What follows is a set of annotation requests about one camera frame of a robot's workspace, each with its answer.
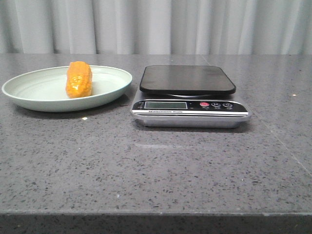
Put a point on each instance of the orange corn cob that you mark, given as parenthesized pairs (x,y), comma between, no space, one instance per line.
(79,80)

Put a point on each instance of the silver black kitchen scale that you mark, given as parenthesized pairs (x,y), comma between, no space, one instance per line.
(189,96)

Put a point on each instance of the pale green round plate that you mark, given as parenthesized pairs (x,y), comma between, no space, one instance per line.
(44,90)

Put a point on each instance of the white pleated curtain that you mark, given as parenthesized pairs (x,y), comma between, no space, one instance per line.
(183,27)

